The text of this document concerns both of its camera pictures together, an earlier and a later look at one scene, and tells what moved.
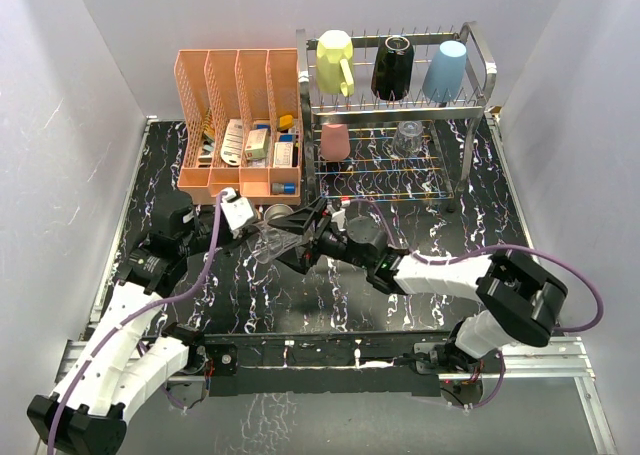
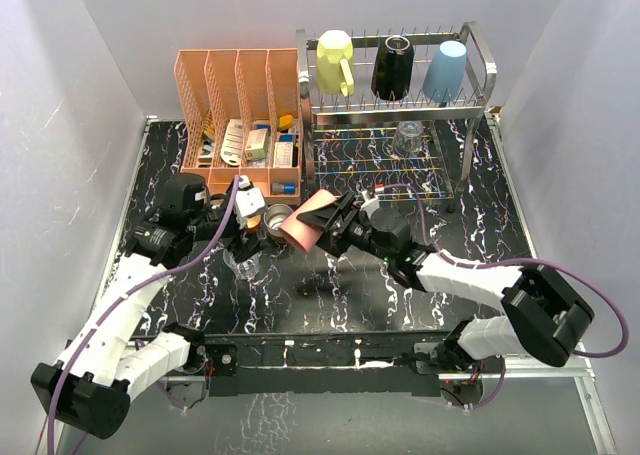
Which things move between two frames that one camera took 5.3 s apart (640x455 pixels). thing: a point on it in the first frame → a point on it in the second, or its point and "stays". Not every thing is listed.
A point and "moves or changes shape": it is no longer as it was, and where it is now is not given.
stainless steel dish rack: (391, 116) stays
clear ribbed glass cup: (408, 139) stays
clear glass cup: (269, 243) → (246, 269)
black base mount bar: (370, 363) stays
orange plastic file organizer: (241, 110) stays
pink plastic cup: (334, 141) moves or changes shape
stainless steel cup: (277, 210) stays
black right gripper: (304, 256) → (333, 241)
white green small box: (257, 144) stays
